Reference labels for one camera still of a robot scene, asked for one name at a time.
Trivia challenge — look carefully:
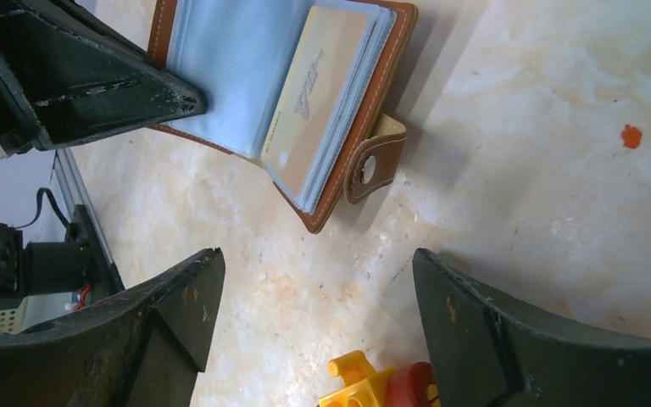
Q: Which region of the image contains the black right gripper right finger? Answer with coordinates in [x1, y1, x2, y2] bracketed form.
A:
[412, 248, 651, 406]

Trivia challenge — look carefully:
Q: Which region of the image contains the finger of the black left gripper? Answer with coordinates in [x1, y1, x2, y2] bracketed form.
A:
[0, 1, 207, 159]

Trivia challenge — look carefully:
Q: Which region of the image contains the aluminium front rail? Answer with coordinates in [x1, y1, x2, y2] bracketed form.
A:
[53, 148, 114, 269]

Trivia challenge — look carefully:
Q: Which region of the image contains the yellow toy brick car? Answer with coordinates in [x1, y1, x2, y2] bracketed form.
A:
[318, 350, 441, 407]

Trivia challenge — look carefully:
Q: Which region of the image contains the brown leather card holder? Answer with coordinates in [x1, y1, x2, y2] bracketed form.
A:
[147, 1, 418, 234]

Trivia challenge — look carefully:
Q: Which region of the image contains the gold VIP card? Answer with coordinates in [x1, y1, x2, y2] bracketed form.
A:
[261, 5, 376, 207]

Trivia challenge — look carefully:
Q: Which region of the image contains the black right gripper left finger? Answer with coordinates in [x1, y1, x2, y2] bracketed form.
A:
[0, 248, 225, 406]

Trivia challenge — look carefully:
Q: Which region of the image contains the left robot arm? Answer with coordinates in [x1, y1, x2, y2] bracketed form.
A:
[0, 1, 207, 309]

